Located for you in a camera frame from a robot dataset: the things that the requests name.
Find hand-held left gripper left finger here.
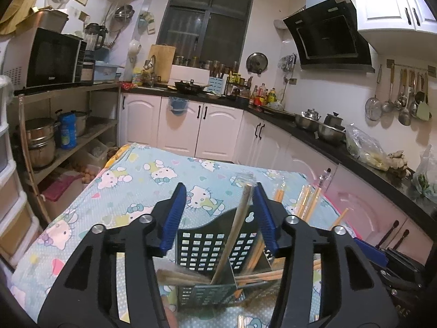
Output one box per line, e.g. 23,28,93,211
37,182,187,328

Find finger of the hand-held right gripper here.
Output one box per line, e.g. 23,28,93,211
377,268,431,290
355,237,426,271

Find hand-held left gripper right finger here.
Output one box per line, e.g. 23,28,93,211
253,182,399,328

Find light wooden chopstick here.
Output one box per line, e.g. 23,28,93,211
210,183,256,286

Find black perforated utensil basket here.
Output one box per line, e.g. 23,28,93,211
155,208,321,311

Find bunch of wooden chopsticks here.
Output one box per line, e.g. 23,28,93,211
157,169,350,291

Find row of hanging kitchen utensils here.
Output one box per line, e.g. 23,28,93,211
365,60,437,127

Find cartoon cat printed blanket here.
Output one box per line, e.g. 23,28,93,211
10,143,356,328

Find ginger root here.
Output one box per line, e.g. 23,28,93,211
387,150,410,178

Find white bag of greens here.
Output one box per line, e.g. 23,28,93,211
411,143,437,199

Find box of brown eggs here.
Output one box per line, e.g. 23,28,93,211
77,164,101,183

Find black kitchen countertop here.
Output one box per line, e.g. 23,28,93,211
121,85,437,219

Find white kitchen cabinets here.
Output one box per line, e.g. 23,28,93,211
118,92,437,257

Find clear bag of vegetables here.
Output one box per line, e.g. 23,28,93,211
345,125,393,171

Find steel mixing bowl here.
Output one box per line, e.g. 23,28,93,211
294,114,320,133
317,123,346,144

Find pink plastic container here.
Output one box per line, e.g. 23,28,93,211
41,174,86,202

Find blue hanging bin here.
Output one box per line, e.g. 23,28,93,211
168,96,189,115

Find steel pot with lid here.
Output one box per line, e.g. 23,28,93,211
324,112,344,128

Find wooden storage shelf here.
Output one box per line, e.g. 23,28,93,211
14,82,122,219

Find cluster of sauce bottles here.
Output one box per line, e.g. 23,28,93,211
251,84,277,106

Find steel cooking pot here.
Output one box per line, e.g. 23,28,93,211
70,110,90,137

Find black wok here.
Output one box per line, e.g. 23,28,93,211
174,79,212,94

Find blue plastic canister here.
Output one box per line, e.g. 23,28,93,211
59,111,77,150

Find blue slotted cutlery basket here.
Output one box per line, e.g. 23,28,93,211
208,77,228,96

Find white dish rack box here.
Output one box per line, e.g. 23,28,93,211
170,64,210,84

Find steel pots on shelf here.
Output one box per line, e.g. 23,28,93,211
24,118,57,168

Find metal sink faucet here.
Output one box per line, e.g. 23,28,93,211
143,55,158,86

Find hanging steel pot lid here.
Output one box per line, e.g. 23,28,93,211
246,52,268,76

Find hanging kitchen knives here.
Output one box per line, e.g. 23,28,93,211
278,54,297,76

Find wooden cutting board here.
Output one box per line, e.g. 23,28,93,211
148,44,176,83

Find row of spice jars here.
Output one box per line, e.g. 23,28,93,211
173,55,240,76

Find light blue dish basket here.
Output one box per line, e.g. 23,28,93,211
94,61,125,83

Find white plastic drawer unit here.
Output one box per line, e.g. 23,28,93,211
0,75,43,267

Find black range hood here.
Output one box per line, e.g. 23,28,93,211
283,0,376,73

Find dark framed window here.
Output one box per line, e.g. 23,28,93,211
155,0,256,76

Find dark blender jug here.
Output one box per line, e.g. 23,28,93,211
84,23,106,52

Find black microwave oven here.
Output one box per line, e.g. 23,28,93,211
25,27,87,89

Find hanging steel colander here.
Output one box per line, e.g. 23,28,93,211
114,4,134,19

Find beige storage container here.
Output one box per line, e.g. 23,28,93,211
31,7,69,34

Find round wooden board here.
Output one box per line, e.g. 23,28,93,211
0,0,40,35

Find white wall cabinet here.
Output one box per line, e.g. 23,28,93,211
350,0,437,55

